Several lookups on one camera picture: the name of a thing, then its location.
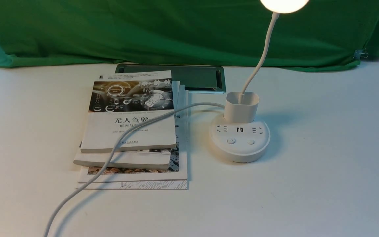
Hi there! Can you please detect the white power cable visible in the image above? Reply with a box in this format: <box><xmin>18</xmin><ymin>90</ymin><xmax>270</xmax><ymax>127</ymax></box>
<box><xmin>43</xmin><ymin>102</ymin><xmax>225</xmax><ymax>237</ymax></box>

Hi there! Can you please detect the white desk lamp with sockets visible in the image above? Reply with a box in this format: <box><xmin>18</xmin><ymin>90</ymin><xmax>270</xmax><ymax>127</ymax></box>
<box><xmin>209</xmin><ymin>0</ymin><xmax>308</xmax><ymax>163</ymax></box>

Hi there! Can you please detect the green backdrop cloth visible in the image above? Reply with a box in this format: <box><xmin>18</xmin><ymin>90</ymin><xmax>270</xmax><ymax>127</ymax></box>
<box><xmin>0</xmin><ymin>0</ymin><xmax>379</xmax><ymax>72</ymax></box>

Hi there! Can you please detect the metal binder clip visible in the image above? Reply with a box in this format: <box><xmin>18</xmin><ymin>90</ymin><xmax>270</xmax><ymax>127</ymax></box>
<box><xmin>352</xmin><ymin>49</ymin><xmax>369</xmax><ymax>61</ymax></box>

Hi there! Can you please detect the top book with car cover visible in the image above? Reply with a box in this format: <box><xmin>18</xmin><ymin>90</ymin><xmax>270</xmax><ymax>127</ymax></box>
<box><xmin>80</xmin><ymin>70</ymin><xmax>179</xmax><ymax>153</ymax></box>

